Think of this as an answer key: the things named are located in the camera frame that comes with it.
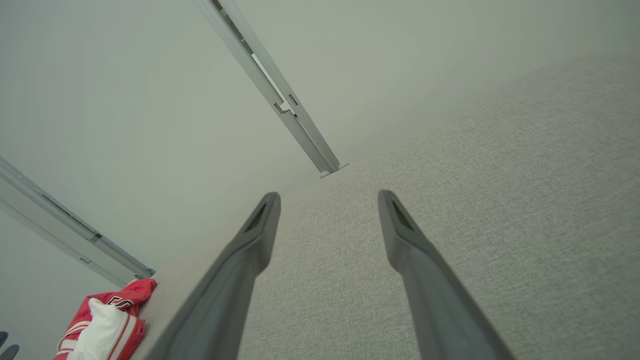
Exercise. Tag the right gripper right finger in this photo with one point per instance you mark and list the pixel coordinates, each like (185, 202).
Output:
(445, 310)

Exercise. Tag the grey metal partition post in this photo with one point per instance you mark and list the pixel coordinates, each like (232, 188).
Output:
(280, 95)
(65, 230)

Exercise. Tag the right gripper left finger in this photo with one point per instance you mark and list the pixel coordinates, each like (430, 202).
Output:
(220, 310)

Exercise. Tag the red and white shorts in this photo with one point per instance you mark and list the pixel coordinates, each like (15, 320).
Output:
(100, 330)

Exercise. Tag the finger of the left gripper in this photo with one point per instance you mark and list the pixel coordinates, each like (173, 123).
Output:
(7, 354)
(3, 339)

